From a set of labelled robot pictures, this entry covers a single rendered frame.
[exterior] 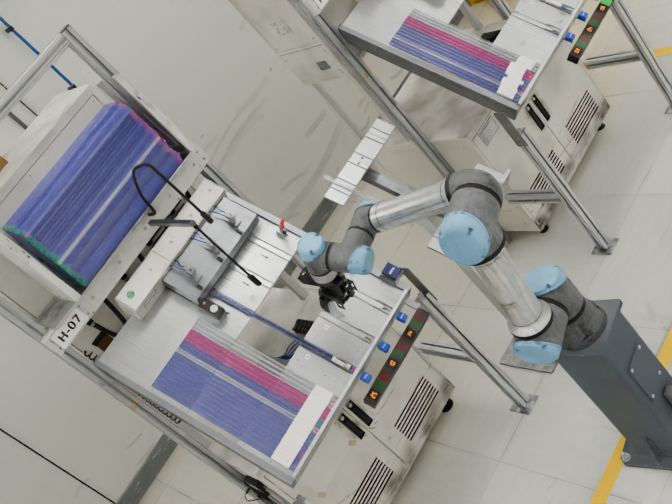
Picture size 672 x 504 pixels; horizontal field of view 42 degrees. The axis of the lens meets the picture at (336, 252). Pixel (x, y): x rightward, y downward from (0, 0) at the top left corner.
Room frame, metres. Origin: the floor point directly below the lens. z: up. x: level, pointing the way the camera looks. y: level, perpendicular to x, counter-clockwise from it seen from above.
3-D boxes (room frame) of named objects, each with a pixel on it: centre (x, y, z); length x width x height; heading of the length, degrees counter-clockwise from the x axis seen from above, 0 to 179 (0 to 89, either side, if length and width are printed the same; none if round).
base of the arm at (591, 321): (1.77, -0.33, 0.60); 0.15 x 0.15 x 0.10
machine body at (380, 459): (2.69, 0.49, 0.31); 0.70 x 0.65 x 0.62; 113
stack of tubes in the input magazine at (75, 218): (2.60, 0.38, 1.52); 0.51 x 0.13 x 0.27; 113
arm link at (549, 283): (1.77, -0.32, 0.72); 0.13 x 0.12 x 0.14; 129
